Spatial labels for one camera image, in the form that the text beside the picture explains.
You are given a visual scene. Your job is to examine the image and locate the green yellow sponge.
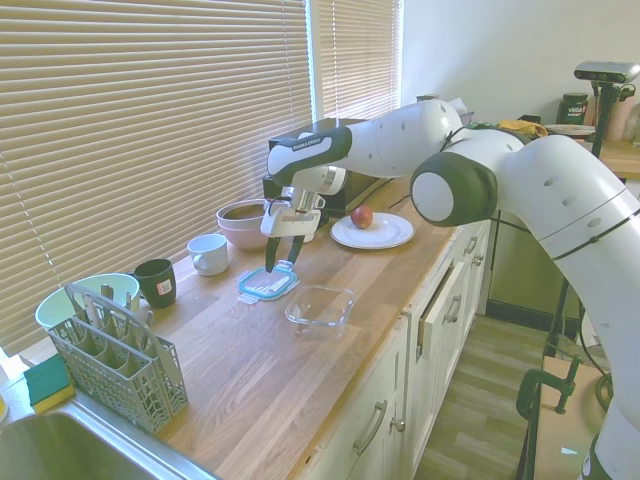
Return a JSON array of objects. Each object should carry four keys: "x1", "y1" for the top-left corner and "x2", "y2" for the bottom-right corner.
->
[{"x1": 23, "y1": 353, "x2": 77, "y2": 415}]

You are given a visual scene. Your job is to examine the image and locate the stainless steel dishwasher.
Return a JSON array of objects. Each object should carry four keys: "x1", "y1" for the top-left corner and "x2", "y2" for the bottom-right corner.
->
[{"x1": 487, "y1": 219, "x2": 587, "y2": 321}]

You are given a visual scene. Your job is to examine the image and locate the dark green C-clamp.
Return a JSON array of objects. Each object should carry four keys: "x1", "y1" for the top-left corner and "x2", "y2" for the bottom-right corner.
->
[{"x1": 517, "y1": 354, "x2": 584, "y2": 437}]

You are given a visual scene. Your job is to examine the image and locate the pink tumbler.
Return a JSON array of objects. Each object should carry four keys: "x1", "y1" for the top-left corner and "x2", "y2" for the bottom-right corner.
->
[{"x1": 612, "y1": 97, "x2": 640, "y2": 142}]

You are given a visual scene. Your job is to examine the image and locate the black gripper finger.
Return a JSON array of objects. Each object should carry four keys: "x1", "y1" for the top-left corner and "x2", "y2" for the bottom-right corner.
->
[
  {"x1": 265, "y1": 236, "x2": 283, "y2": 275},
  {"x1": 286, "y1": 234, "x2": 305, "y2": 267}
]

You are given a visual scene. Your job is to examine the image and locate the yellow cloth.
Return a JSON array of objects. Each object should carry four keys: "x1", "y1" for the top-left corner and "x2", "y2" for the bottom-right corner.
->
[{"x1": 497, "y1": 118, "x2": 549, "y2": 138}]

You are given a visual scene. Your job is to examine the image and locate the black cup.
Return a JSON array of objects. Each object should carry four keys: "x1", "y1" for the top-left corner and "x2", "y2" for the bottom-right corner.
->
[{"x1": 132, "y1": 258, "x2": 179, "y2": 310}]

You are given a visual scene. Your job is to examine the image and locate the white mug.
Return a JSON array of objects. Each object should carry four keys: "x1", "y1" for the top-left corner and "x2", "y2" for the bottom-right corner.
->
[{"x1": 186, "y1": 233, "x2": 230, "y2": 277}]

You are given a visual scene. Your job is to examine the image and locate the clear lid with teal seal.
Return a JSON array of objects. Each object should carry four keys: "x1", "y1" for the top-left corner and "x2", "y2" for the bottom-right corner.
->
[{"x1": 237, "y1": 259, "x2": 301, "y2": 306}]

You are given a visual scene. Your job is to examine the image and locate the white plastic bag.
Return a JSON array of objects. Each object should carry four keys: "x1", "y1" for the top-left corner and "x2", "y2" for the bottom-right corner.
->
[{"x1": 451, "y1": 97, "x2": 474, "y2": 127}]

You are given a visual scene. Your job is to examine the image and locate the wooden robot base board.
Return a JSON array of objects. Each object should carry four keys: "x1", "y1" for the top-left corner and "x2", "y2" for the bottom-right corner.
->
[{"x1": 542, "y1": 355, "x2": 621, "y2": 442}]

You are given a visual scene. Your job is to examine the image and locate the red apple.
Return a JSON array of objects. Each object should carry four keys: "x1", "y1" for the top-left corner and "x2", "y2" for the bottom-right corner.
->
[{"x1": 349, "y1": 204, "x2": 375, "y2": 230}]

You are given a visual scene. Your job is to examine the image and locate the white dinner plate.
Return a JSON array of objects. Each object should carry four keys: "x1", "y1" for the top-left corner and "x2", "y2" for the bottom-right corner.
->
[{"x1": 329, "y1": 212, "x2": 416, "y2": 250}]

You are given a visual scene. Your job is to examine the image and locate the grey stereo camera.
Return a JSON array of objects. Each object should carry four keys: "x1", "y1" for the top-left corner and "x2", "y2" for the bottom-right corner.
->
[{"x1": 573, "y1": 61, "x2": 640, "y2": 84}]

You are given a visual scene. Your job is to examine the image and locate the pink bowl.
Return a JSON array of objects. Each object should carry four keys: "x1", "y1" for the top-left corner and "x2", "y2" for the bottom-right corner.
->
[{"x1": 218, "y1": 219, "x2": 269, "y2": 252}]

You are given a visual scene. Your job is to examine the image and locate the stacked plates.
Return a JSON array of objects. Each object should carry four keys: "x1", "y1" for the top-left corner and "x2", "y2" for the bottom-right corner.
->
[{"x1": 542, "y1": 123, "x2": 597, "y2": 137}]

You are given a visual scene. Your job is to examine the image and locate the black camera stand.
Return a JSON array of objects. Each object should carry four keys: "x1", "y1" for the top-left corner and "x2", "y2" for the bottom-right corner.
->
[{"x1": 544, "y1": 79, "x2": 621, "y2": 357}]

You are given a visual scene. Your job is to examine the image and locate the mint green bowl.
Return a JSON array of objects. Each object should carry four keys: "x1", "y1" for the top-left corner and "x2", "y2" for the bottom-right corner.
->
[{"x1": 34, "y1": 272, "x2": 142, "y2": 332}]

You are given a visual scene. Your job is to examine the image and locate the black Vega canister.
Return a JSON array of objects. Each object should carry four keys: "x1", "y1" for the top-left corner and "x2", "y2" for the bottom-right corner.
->
[{"x1": 557, "y1": 92, "x2": 591, "y2": 126}]

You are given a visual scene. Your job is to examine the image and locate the black microwave oven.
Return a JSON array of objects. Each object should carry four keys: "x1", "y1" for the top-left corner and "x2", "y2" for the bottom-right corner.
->
[{"x1": 268, "y1": 118, "x2": 394, "y2": 201}]

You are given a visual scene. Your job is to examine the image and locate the white base cabinet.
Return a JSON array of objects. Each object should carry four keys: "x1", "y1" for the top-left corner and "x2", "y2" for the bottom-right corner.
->
[{"x1": 299, "y1": 219, "x2": 494, "y2": 480}]

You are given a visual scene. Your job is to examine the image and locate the grey plastic cutlery basket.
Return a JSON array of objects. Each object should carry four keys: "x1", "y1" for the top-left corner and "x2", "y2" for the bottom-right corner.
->
[{"x1": 47, "y1": 282, "x2": 190, "y2": 435}]

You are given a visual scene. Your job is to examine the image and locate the beige window blind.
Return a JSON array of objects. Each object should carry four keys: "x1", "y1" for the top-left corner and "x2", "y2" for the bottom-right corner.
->
[
  {"x1": 0, "y1": 0, "x2": 312, "y2": 357},
  {"x1": 317, "y1": 0, "x2": 404, "y2": 122}
]

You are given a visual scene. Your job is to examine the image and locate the clear glass food container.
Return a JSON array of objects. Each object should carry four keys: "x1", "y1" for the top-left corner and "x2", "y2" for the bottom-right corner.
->
[{"x1": 284, "y1": 284, "x2": 357, "y2": 340}]

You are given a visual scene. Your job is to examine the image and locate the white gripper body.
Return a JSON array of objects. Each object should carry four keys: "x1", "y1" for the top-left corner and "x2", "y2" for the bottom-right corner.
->
[{"x1": 259, "y1": 199, "x2": 322, "y2": 245}]

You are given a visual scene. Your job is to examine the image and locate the stainless steel sink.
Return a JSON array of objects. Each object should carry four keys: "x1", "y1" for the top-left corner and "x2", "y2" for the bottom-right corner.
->
[{"x1": 0, "y1": 399, "x2": 222, "y2": 480}]

